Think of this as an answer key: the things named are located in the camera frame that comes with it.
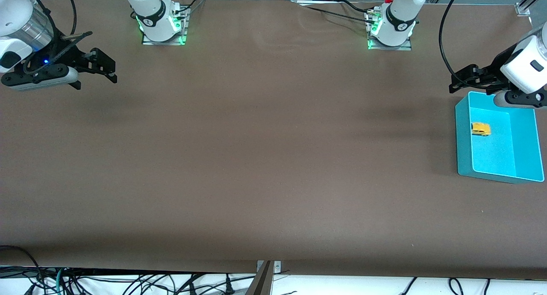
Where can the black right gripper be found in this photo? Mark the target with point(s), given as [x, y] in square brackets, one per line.
[65, 55]

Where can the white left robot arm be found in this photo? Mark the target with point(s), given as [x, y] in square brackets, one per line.
[399, 17]

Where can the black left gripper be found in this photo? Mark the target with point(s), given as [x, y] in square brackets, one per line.
[492, 68]

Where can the small metal edge bracket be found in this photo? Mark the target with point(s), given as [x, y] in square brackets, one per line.
[277, 267]

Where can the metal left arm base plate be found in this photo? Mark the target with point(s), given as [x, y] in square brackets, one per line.
[391, 48]

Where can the metal corner bracket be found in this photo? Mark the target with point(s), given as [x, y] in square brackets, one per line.
[523, 9]

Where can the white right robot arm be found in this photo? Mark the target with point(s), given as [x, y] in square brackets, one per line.
[154, 13]

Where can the teal plastic bin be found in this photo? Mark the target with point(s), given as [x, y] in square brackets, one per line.
[500, 158]

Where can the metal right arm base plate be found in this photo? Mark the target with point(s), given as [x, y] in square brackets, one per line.
[164, 42]

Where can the yellow beetle toy car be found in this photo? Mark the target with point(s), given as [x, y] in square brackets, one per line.
[480, 128]

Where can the dark metal bar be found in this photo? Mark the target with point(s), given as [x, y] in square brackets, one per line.
[260, 284]

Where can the black power plug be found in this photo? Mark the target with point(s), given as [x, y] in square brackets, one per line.
[229, 286]

